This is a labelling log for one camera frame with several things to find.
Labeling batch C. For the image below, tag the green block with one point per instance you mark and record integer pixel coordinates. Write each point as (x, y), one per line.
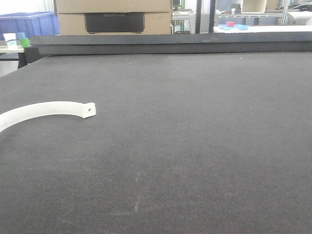
(25, 42)

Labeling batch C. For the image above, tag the white paper cup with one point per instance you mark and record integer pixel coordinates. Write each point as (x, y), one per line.
(11, 40)

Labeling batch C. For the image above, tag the white curved PVC pipe piece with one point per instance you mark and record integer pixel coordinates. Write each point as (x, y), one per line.
(12, 117)

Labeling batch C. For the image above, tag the large cardboard box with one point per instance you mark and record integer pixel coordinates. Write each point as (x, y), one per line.
(114, 17)

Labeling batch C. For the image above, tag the red cube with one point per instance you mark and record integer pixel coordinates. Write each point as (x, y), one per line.
(230, 24)

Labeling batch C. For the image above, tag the blue shallow tray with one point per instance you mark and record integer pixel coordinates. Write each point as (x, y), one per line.
(236, 26)

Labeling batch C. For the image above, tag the blue plastic crate background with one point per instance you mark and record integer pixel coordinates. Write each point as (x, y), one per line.
(32, 24)

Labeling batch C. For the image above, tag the light blue block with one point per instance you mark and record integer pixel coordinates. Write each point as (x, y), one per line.
(21, 35)

